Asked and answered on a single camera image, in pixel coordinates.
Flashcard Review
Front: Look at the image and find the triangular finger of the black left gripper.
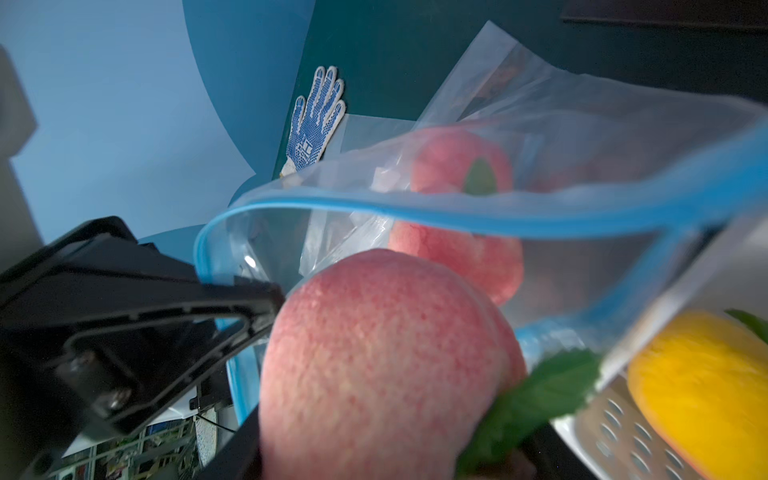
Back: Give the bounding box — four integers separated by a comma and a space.
1, 217, 284, 442

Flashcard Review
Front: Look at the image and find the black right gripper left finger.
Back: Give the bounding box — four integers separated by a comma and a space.
195, 407, 262, 480

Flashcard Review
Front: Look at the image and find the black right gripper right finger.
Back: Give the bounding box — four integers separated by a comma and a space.
521, 425, 597, 480

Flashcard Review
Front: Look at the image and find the pink peach large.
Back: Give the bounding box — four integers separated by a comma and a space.
257, 248, 601, 480

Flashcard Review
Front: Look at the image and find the clear zip-top bag blue zipper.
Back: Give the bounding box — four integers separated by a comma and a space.
193, 21, 768, 427

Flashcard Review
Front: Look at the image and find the orange peach basket front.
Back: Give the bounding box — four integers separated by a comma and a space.
627, 309, 767, 479

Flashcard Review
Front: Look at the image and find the pink peach upper left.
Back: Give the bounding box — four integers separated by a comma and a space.
388, 128, 524, 306

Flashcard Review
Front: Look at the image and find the white perforated plastic basket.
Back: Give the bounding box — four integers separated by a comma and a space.
552, 218, 767, 479

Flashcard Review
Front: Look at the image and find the blue dotted work glove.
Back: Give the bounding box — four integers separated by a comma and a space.
280, 66, 347, 177

